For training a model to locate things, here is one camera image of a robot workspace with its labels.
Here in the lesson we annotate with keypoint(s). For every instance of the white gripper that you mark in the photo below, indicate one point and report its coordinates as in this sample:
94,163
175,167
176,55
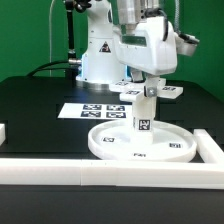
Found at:
151,46

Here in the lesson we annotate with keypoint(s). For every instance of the white cross-shaped table base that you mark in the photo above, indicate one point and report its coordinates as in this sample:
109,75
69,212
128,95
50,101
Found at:
132,92

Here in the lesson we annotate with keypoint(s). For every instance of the white round table top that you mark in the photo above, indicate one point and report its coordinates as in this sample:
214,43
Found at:
117,140

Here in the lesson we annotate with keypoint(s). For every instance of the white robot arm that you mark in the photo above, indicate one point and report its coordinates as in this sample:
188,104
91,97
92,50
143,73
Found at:
100,65

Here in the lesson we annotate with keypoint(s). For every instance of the white marker sheet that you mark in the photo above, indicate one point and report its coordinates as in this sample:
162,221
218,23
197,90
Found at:
95,111

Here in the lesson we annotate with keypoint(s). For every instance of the white U-shaped fence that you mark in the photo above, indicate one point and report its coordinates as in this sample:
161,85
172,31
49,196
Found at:
209,174

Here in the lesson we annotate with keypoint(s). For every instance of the black camera pole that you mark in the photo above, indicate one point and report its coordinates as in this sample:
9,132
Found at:
80,6

